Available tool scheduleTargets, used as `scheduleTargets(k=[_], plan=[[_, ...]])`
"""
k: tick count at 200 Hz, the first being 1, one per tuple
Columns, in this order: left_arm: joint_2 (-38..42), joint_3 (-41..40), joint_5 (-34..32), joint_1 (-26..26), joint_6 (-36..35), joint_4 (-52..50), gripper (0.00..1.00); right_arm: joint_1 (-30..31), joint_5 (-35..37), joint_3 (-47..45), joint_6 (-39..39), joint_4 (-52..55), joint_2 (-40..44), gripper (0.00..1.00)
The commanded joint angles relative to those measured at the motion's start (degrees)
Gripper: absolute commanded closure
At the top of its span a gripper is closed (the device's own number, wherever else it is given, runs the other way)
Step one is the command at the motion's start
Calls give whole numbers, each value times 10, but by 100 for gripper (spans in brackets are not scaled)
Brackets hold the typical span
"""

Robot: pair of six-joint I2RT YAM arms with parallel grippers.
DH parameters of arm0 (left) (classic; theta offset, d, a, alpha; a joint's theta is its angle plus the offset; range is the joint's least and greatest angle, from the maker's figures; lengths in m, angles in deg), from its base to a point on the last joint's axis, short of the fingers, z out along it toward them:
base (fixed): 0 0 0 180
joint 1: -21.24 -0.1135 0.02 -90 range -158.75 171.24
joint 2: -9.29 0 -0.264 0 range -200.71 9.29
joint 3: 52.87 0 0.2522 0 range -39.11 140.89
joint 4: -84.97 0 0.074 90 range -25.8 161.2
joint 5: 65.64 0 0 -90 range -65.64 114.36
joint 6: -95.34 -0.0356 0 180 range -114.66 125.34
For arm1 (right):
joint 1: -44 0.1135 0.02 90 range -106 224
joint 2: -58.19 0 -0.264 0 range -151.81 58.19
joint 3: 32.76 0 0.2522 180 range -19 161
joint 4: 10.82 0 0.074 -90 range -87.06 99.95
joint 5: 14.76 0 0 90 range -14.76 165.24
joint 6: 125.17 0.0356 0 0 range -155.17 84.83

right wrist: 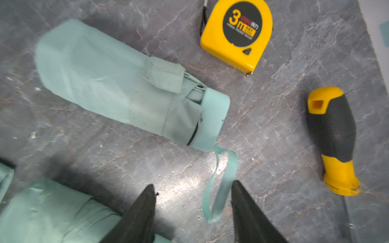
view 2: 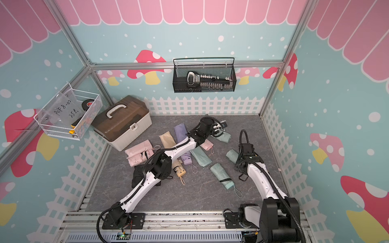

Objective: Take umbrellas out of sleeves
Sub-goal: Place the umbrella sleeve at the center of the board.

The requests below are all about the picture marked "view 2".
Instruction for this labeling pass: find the purple sleeved umbrella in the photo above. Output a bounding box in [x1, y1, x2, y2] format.
[174, 123, 187, 143]

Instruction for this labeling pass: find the mint sleeved umbrella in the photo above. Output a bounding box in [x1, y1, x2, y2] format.
[190, 146, 212, 167]
[213, 131, 232, 143]

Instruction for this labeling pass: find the beige sleeved umbrella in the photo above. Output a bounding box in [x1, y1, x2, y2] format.
[159, 131, 176, 149]

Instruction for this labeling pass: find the light pink umbrella sleeve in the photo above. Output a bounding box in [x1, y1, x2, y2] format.
[125, 140, 154, 167]

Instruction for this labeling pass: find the black umbrella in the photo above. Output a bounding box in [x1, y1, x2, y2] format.
[131, 165, 161, 189]

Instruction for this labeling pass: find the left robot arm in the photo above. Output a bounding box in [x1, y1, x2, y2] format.
[96, 116, 228, 232]

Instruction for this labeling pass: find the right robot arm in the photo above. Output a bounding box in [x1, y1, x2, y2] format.
[224, 142, 307, 243]

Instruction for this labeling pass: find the pink sleeved umbrella rear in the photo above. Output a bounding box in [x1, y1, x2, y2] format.
[201, 139, 214, 154]

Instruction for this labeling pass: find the socket set in basket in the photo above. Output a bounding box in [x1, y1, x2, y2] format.
[186, 71, 234, 91]

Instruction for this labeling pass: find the brown white tool box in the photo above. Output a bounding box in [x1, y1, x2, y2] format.
[91, 95, 152, 151]

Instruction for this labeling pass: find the black tape roll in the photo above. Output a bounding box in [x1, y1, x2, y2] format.
[82, 99, 95, 111]

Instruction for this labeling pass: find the yellow black utility knife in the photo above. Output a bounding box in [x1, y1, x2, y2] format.
[69, 117, 83, 136]

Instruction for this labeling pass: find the black wire wall basket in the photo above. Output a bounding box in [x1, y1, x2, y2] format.
[172, 57, 237, 93]

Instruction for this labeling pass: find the clear plastic wall bin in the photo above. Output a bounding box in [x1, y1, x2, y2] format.
[33, 83, 103, 141]

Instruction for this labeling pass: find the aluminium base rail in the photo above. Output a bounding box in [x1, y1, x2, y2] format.
[54, 211, 256, 243]

